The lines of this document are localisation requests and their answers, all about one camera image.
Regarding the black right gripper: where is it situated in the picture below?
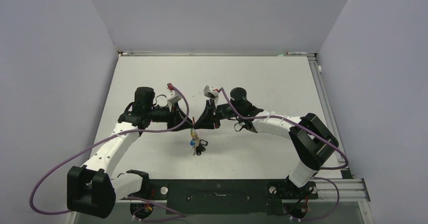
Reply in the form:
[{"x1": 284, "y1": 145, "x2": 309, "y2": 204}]
[{"x1": 195, "y1": 98, "x2": 242, "y2": 129}]

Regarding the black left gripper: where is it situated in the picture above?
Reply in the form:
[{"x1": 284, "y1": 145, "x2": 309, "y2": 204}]
[{"x1": 147, "y1": 101, "x2": 193, "y2": 132}]

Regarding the metal key holder red handle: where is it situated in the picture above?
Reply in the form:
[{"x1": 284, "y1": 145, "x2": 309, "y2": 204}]
[{"x1": 190, "y1": 117, "x2": 208, "y2": 156}]

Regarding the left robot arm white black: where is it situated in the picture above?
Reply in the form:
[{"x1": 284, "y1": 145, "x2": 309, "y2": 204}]
[{"x1": 67, "y1": 83, "x2": 185, "y2": 218}]

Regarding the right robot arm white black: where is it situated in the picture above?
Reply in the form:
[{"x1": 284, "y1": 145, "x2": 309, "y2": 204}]
[{"x1": 194, "y1": 86, "x2": 339, "y2": 198}]

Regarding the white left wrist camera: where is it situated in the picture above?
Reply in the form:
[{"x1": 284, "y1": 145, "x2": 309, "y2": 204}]
[{"x1": 166, "y1": 90, "x2": 182, "y2": 109}]

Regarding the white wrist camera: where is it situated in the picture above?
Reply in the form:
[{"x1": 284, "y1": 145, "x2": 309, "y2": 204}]
[
  {"x1": 166, "y1": 90, "x2": 182, "y2": 109},
  {"x1": 203, "y1": 85, "x2": 219, "y2": 100}
]

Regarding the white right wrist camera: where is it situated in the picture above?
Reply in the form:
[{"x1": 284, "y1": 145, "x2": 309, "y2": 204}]
[{"x1": 203, "y1": 85, "x2": 219, "y2": 100}]

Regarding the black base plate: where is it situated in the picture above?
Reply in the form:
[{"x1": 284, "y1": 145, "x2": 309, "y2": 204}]
[{"x1": 131, "y1": 179, "x2": 318, "y2": 215}]

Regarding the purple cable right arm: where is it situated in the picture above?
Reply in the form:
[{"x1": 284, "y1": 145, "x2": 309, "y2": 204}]
[{"x1": 219, "y1": 88, "x2": 349, "y2": 222}]

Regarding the aluminium frame rail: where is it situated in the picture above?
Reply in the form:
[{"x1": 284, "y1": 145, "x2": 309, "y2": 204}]
[{"x1": 67, "y1": 52, "x2": 370, "y2": 223}]

